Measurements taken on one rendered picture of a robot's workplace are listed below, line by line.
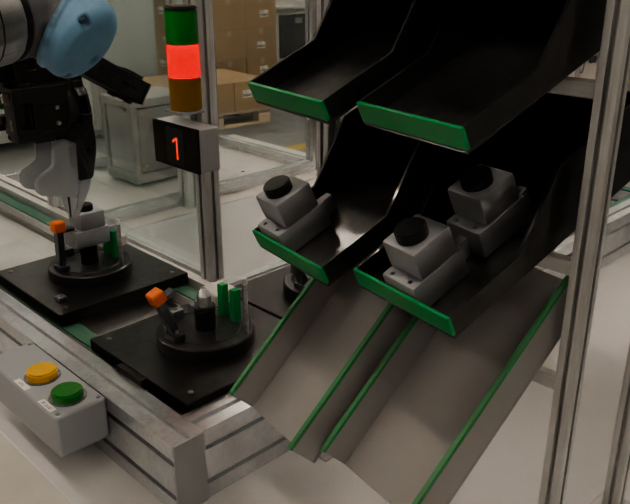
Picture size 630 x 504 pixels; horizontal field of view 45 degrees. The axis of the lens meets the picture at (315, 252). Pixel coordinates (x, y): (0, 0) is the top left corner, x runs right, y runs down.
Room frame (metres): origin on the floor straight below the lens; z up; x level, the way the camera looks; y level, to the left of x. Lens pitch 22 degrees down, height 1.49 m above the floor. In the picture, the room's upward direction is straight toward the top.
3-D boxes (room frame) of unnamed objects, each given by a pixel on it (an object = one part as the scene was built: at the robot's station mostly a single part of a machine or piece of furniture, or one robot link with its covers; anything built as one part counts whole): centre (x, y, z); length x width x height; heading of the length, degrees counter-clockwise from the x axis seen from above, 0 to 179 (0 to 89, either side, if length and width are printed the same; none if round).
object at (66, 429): (0.88, 0.37, 0.93); 0.21 x 0.07 x 0.06; 44
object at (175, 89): (1.19, 0.20, 1.28); 0.05 x 0.05 x 0.05
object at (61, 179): (0.77, 0.27, 1.26); 0.06 x 0.03 x 0.09; 135
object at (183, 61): (1.19, 0.20, 1.33); 0.05 x 0.05 x 0.05
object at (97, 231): (1.22, 0.38, 1.06); 0.08 x 0.04 x 0.07; 134
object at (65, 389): (0.83, 0.32, 0.96); 0.04 x 0.04 x 0.02
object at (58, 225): (1.18, 0.42, 1.04); 0.04 x 0.02 x 0.08; 134
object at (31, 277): (1.21, 0.39, 0.96); 0.24 x 0.24 x 0.02; 44
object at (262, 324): (0.97, 0.16, 1.01); 0.24 x 0.24 x 0.13; 44
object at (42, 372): (0.88, 0.37, 0.96); 0.04 x 0.04 x 0.02
